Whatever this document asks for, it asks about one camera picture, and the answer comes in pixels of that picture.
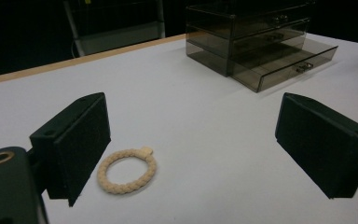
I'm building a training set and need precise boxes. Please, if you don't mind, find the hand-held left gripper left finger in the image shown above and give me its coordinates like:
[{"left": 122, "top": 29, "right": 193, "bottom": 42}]
[{"left": 29, "top": 91, "right": 112, "bottom": 208}]

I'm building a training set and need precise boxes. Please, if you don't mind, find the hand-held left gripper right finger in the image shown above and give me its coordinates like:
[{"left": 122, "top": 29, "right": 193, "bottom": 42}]
[{"left": 274, "top": 91, "right": 358, "bottom": 200}]

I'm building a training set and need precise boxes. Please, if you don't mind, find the smoky clear drawer organizer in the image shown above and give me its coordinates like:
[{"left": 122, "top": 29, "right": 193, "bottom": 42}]
[{"left": 185, "top": 0, "right": 316, "bottom": 77}]

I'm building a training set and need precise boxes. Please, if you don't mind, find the beige braided hair tie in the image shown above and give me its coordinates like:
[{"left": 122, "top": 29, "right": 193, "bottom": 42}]
[{"left": 97, "top": 146, "right": 158, "bottom": 196}]

